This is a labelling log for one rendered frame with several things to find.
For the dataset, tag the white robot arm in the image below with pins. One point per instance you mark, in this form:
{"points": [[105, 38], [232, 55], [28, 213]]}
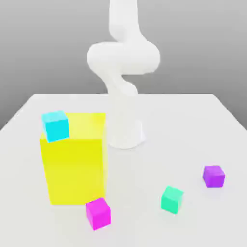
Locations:
{"points": [[123, 57]]}

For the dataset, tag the small cyan cube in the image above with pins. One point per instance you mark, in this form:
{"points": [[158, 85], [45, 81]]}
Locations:
{"points": [[56, 126]]}

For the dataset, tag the small green cube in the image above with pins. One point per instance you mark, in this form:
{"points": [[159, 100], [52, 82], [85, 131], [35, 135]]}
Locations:
{"points": [[171, 200]]}

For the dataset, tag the small magenta cube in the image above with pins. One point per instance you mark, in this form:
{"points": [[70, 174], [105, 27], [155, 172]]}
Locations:
{"points": [[98, 214]]}

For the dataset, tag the small purple cube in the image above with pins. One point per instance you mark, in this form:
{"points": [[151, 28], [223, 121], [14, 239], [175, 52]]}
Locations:
{"points": [[213, 177]]}

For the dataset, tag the large yellow box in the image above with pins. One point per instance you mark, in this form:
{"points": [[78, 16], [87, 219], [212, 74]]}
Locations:
{"points": [[75, 169]]}

